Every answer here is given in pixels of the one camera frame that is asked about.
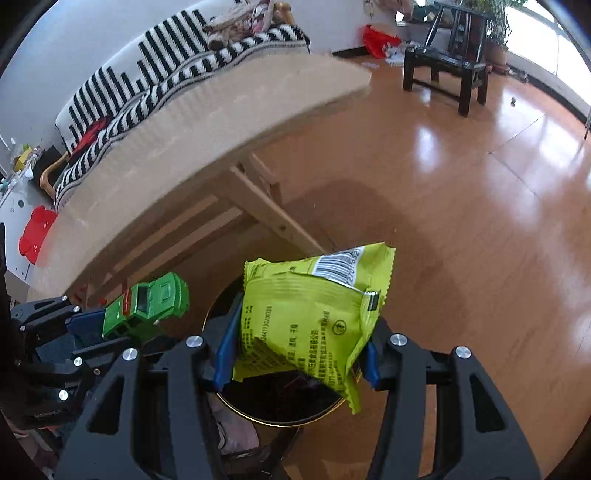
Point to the red cloth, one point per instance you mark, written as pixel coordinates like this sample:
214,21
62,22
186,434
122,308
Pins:
90,136

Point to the white paper scraps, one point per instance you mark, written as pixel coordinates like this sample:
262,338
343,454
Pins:
404,53

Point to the green toy car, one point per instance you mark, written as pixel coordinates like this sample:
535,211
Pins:
147,304

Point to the black bin with gold rim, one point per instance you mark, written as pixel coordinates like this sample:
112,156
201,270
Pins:
277,406

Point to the red bag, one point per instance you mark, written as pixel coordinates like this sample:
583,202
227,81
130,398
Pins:
379,40

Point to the yellow-green snack packet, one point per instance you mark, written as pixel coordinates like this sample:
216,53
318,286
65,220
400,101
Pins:
300,318

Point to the dark wooden chair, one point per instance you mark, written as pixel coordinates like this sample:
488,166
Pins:
455,64

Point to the potted plant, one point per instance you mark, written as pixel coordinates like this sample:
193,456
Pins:
496,32

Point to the pile of pink clothes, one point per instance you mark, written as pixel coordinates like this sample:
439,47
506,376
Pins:
240,21

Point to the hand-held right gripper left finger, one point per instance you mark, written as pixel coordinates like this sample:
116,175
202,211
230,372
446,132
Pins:
227,350

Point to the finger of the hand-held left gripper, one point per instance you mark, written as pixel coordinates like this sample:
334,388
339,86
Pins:
92,353
87,325

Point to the red plastic stool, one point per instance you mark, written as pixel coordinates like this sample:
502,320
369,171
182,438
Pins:
34,235

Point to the yellow toy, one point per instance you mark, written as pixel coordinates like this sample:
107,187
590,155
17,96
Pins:
24,159

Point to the wooden table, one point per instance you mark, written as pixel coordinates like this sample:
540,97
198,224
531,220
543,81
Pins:
207,134

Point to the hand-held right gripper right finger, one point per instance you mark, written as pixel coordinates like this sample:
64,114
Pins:
371,369

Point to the white cabinet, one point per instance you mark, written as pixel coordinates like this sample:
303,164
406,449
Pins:
16,203

